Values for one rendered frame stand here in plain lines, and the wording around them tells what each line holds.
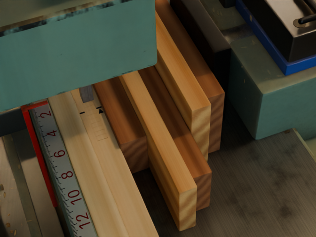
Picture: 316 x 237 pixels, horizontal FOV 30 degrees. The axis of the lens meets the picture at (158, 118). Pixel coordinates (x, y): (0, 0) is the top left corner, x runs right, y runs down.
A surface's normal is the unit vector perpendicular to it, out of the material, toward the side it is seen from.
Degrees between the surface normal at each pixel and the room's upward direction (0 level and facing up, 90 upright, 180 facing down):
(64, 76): 90
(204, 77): 0
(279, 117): 90
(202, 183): 90
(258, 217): 0
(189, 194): 90
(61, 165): 0
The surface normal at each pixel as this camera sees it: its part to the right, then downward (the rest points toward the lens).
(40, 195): -0.03, -0.62
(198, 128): 0.37, 0.72
